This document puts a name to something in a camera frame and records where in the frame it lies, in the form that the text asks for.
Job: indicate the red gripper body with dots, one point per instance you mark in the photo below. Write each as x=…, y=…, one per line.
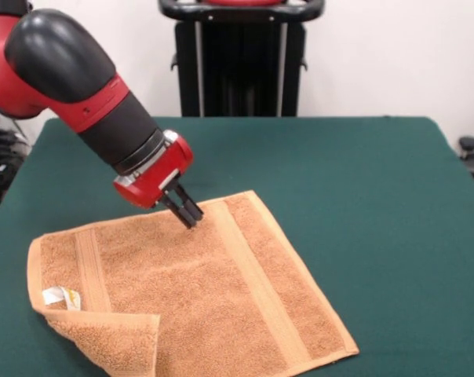
x=162, y=178

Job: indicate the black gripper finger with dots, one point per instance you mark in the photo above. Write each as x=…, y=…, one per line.
x=190, y=204
x=178, y=212

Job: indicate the orange terry towel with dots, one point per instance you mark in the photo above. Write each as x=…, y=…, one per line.
x=201, y=282

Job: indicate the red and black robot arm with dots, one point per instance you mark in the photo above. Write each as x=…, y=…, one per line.
x=64, y=78

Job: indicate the dark green table cloth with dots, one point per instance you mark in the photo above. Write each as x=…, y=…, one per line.
x=378, y=196

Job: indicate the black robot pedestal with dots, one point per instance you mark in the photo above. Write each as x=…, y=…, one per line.
x=241, y=70

